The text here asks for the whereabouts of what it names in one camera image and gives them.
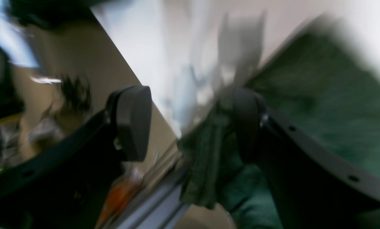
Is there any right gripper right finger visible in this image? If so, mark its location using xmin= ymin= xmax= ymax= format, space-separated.
xmin=232 ymin=88 xmax=380 ymax=229

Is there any dark green t-shirt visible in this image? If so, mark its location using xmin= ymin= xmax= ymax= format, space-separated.
xmin=178 ymin=16 xmax=380 ymax=229

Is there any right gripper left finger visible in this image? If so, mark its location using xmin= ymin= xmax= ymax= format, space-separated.
xmin=0 ymin=85 xmax=152 ymax=229

